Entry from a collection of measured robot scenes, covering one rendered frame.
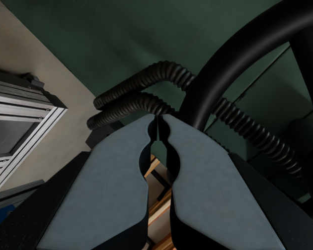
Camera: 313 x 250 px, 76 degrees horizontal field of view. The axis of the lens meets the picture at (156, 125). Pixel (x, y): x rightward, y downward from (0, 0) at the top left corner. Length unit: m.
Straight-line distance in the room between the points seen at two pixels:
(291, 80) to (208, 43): 0.14
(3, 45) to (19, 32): 0.07
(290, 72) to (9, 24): 0.84
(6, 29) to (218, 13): 0.73
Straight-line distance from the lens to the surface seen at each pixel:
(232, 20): 0.37
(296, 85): 0.36
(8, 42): 0.95
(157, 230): 3.77
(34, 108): 0.85
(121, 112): 0.29
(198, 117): 0.18
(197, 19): 0.38
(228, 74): 0.17
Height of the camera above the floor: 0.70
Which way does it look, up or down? 9 degrees down
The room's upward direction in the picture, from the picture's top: 134 degrees clockwise
